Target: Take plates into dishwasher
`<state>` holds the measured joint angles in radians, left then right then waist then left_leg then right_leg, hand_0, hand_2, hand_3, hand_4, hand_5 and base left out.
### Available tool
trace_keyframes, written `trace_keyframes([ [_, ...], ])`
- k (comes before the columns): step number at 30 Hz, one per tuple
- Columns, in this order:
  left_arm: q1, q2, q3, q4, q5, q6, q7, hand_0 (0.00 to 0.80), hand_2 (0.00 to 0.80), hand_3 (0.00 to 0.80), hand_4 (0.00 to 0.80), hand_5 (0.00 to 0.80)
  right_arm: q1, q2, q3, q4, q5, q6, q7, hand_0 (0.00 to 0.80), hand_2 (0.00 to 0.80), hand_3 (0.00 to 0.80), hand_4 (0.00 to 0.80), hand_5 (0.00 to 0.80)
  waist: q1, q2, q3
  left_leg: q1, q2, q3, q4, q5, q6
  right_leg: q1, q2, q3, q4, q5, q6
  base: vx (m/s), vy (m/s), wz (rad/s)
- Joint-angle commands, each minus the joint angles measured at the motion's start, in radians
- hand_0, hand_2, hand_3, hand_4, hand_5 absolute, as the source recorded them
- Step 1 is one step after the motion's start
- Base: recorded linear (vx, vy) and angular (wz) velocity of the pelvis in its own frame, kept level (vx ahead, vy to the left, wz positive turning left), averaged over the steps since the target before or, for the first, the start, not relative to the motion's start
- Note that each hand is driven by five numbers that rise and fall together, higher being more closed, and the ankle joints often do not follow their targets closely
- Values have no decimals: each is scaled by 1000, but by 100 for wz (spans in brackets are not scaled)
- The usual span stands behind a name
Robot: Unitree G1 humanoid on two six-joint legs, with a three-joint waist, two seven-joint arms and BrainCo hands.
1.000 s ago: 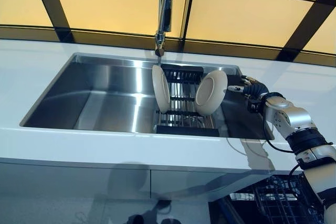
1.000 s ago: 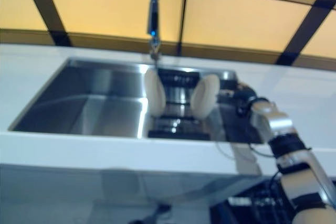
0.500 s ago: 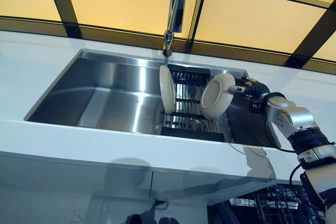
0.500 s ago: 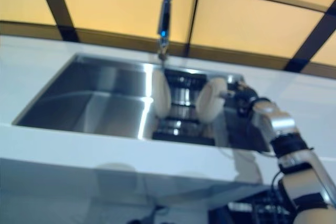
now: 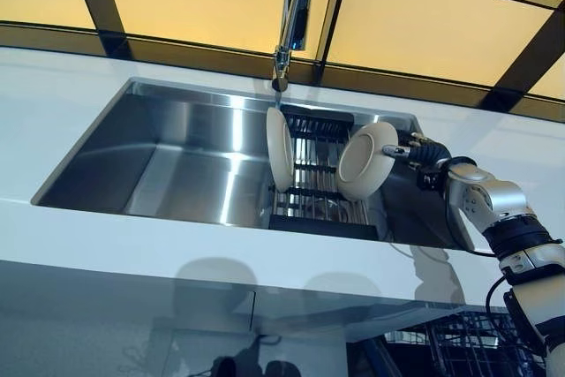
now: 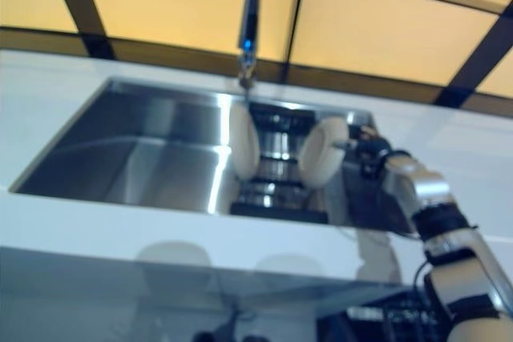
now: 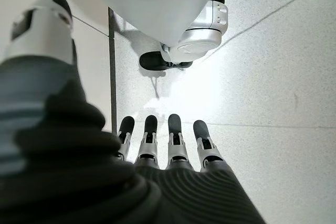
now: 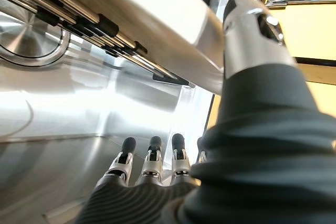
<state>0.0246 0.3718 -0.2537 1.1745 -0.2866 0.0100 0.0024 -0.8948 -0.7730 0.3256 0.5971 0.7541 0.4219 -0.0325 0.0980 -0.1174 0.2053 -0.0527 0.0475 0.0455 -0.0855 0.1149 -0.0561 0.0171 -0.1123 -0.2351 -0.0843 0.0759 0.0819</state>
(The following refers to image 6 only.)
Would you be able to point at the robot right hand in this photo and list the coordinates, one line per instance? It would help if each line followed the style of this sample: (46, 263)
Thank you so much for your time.
(372, 150)

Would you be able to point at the cream round plate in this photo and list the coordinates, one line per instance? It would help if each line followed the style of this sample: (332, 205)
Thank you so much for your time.
(320, 154)
(245, 142)

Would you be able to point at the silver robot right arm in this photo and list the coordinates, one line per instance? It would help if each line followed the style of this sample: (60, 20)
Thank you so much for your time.
(437, 194)

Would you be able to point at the built-in dishwasher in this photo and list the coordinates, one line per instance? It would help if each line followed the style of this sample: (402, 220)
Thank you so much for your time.
(380, 318)

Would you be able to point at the black sink dish rack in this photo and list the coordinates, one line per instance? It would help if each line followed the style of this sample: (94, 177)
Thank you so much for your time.
(276, 202)

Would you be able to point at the white glossy cabinet door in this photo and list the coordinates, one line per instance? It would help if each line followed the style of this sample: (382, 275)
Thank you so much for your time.
(288, 306)
(100, 302)

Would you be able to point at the chrome pull-down faucet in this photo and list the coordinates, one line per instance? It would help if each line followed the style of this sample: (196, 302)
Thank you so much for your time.
(250, 13)

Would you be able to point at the stainless steel sink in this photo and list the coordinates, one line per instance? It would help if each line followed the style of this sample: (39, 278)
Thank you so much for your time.
(140, 158)

